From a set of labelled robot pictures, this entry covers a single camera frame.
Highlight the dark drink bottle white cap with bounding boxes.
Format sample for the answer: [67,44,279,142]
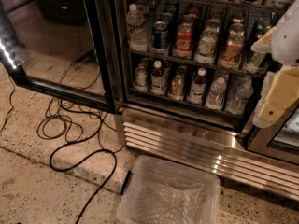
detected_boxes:
[187,67,207,105]

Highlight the gold soda can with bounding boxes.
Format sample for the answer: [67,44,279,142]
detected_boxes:
[218,34,245,70]

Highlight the blue pepsi can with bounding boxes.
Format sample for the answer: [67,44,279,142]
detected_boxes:
[150,21,169,54]

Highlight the open glass fridge door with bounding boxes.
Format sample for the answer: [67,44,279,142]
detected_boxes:
[0,0,115,113]

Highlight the clear plastic storage bin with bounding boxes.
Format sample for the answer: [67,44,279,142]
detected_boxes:
[117,155,220,224]

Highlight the bubble wrap sheet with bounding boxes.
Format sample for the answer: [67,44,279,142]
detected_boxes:
[131,173,206,224]

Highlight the closed right fridge door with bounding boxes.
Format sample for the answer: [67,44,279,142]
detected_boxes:
[248,107,299,165]

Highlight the red coca-cola can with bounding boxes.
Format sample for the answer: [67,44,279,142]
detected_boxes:
[172,23,193,59]

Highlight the stainless steel fridge base grille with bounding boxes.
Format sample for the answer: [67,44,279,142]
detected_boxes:
[114,107,299,201]

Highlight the thick black floor cable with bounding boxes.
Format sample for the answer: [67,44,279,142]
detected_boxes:
[49,109,118,224]

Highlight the brown juice bottle white cap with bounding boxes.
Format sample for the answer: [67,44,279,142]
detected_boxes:
[150,60,165,95]

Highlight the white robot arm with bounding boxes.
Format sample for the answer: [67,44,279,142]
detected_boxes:
[250,0,299,128]

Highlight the right clear water bottle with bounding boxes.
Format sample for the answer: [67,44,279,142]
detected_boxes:
[225,81,254,115]

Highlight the orange tea bottle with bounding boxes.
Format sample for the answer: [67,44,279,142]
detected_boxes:
[168,75,184,101]

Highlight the clear water bottle middle shelf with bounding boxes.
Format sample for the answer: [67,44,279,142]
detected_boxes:
[126,4,149,51]

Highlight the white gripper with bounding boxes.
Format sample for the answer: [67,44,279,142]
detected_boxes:
[250,27,299,129]

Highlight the thin black tangled cable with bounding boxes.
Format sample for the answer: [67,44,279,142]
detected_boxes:
[0,59,124,154]

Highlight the white diet soda can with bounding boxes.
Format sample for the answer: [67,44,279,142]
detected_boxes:
[194,31,217,64]

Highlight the black box behind glass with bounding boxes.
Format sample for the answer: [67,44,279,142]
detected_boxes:
[35,0,86,25]

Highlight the small clear water bottle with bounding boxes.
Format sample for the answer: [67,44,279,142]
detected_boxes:
[206,77,226,110]

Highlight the green silver soda can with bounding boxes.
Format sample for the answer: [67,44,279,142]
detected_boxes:
[243,18,272,74]

